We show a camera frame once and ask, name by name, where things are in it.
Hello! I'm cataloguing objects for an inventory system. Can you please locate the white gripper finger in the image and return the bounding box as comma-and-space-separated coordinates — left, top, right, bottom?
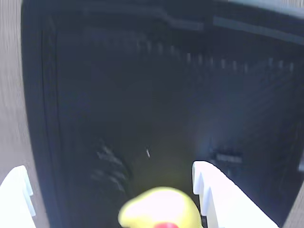
0, 165, 37, 228
192, 161, 279, 228

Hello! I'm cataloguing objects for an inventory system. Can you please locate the yellow rubber duck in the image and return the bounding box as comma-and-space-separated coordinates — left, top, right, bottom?
118, 186, 203, 228

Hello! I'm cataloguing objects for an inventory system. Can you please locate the black plastic case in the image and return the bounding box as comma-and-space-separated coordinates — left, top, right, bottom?
20, 0, 304, 228

